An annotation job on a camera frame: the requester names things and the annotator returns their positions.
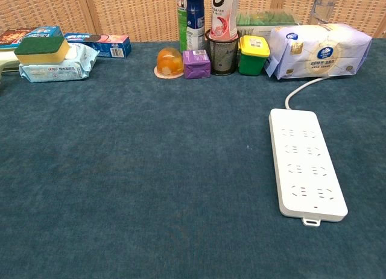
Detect orange fruit jelly cup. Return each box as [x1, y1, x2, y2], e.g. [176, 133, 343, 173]
[154, 47, 185, 80]

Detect dark red snack box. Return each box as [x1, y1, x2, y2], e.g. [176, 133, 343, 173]
[0, 27, 39, 46]

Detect white tissue pack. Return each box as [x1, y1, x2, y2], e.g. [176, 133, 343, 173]
[264, 24, 373, 80]

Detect blue pink cookie box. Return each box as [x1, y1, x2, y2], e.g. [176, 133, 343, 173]
[63, 33, 132, 60]

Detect green white flat box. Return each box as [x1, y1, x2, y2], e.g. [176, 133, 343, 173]
[235, 10, 303, 38]

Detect white power strip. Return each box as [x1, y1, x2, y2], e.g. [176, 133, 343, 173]
[268, 108, 349, 228]

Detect pink white drink bottle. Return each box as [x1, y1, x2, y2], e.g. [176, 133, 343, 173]
[209, 0, 241, 41]

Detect yellow green sponge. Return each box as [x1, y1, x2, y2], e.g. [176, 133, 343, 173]
[14, 35, 71, 65]

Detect purple small carton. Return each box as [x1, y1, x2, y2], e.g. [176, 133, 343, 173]
[182, 49, 212, 80]

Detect clear plastic water bottle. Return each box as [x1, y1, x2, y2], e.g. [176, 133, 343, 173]
[308, 0, 338, 25]

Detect wet wipes pack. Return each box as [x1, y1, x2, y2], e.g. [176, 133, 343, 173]
[18, 42, 101, 83]

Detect pale green appliance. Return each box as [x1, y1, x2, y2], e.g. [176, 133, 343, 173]
[0, 51, 22, 84]

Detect black mesh pen holder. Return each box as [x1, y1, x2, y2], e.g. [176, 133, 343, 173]
[204, 28, 241, 77]

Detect white power cable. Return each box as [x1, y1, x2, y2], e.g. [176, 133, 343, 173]
[285, 76, 332, 110]

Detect green box yellow lid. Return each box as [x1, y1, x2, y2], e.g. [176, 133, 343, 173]
[238, 35, 271, 77]

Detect dark blue capped bottle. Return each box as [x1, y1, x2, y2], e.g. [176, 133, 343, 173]
[185, 0, 206, 53]

